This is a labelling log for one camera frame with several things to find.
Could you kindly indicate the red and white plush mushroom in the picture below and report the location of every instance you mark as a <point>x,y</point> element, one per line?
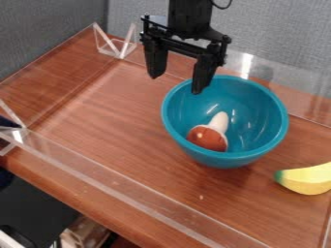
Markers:
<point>210,135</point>

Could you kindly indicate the clear acrylic barrier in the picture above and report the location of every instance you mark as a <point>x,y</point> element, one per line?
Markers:
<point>303,89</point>
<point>146,216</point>

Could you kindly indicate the clear acrylic corner bracket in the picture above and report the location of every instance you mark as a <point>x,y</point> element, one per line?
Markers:
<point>112,46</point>

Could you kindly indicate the yellow plush banana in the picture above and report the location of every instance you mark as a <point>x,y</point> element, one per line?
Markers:
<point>307,181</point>

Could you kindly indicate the clear acrylic front barrier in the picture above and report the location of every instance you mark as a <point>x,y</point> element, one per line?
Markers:
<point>146,216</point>

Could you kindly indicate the clear acrylic back barrier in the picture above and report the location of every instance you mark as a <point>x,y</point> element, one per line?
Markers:
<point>303,89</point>

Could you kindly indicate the blue plastic bowl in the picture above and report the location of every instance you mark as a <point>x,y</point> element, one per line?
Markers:
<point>258,120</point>

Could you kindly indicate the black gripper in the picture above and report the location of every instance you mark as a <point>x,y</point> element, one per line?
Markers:
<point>184,31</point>

